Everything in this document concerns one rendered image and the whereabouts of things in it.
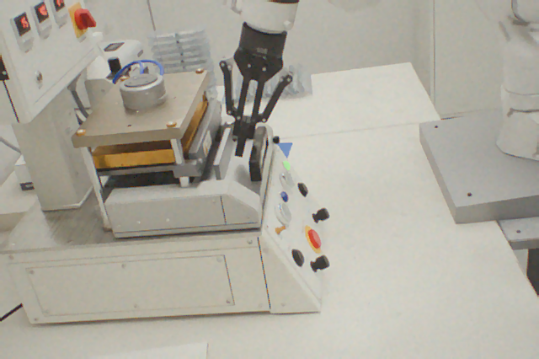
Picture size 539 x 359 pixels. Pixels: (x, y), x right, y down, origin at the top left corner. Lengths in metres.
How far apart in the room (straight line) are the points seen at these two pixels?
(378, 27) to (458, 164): 2.22
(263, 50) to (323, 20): 2.54
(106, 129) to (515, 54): 0.82
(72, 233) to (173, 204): 0.21
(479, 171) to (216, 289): 0.64
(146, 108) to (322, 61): 2.59
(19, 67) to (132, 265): 0.37
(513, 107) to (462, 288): 0.45
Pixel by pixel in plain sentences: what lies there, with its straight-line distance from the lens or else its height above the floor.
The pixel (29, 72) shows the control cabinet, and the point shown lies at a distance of 1.05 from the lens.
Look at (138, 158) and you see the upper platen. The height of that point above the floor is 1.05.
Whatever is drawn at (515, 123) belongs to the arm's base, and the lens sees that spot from 1.45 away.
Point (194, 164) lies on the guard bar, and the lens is 1.02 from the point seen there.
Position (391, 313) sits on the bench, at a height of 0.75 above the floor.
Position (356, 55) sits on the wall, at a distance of 3.63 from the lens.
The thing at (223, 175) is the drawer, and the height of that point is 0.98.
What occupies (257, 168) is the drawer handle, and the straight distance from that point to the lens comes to 1.07.
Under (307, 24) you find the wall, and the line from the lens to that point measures 3.56.
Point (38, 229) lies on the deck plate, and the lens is 1.20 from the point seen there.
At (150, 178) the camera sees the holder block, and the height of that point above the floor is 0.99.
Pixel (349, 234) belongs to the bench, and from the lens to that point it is 1.31.
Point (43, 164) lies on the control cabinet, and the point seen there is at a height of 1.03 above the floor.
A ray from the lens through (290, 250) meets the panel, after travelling 1.10.
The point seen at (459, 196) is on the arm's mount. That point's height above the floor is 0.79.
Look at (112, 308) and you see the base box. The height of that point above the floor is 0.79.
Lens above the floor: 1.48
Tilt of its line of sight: 28 degrees down
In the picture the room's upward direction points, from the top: 9 degrees counter-clockwise
